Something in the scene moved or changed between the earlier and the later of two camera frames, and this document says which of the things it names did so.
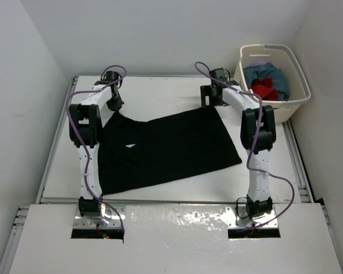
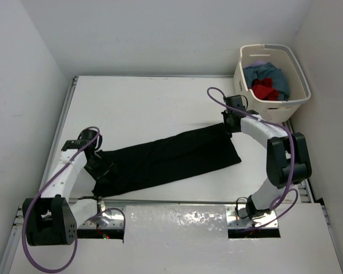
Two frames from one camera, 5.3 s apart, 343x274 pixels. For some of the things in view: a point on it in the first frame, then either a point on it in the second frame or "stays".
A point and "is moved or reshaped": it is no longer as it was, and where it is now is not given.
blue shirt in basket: (268, 70) stays
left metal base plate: (108, 218) stays
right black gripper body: (207, 90) -> (227, 127)
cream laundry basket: (271, 74) stays
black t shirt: (134, 154) is moved or reshaped
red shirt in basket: (264, 88) stays
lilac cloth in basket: (259, 63) stays
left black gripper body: (115, 103) -> (99, 165)
